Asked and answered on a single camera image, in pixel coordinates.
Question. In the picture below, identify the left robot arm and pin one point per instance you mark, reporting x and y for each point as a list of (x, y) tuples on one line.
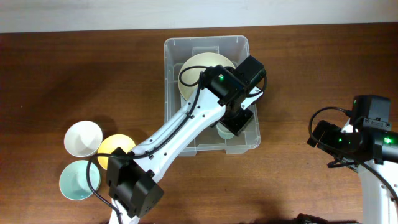
[(223, 96)]

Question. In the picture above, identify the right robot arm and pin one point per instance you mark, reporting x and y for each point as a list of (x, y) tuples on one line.
[(367, 145)]

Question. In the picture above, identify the cream plate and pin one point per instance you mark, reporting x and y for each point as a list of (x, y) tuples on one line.
[(208, 59)]

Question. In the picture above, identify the clear plastic storage bin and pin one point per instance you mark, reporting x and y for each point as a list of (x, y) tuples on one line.
[(177, 51)]

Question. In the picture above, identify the white small bowl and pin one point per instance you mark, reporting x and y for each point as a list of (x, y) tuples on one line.
[(83, 139)]

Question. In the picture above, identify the cream cup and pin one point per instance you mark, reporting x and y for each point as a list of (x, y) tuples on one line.
[(224, 132)]

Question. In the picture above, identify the yellow small bowl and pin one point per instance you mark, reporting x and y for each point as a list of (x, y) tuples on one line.
[(111, 143)]

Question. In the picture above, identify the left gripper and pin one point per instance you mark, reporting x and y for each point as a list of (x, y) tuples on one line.
[(237, 127)]

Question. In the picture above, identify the light blue small bowl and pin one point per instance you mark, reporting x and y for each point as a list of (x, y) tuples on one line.
[(73, 183)]

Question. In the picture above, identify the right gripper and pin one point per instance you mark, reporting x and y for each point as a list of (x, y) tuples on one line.
[(331, 131)]

